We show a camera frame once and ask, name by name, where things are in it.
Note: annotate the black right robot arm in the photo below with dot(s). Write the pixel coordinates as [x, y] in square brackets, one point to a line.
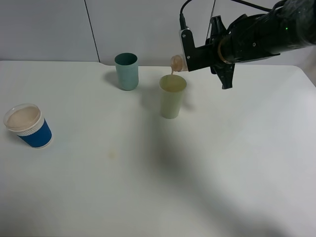
[289, 25]

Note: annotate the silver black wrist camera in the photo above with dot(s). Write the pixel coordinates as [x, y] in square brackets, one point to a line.
[188, 48]

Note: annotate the blue paper cup with lid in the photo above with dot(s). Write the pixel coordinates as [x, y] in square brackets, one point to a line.
[28, 123]

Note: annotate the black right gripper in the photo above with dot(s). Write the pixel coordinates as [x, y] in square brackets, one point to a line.
[207, 55]

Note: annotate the pale yellow plastic cup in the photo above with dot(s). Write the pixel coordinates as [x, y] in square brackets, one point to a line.
[172, 88]

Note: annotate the teal plastic cup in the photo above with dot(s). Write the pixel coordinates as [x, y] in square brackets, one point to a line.
[127, 71]

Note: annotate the clear bottle with pink label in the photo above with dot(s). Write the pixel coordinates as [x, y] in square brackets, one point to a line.
[178, 63]

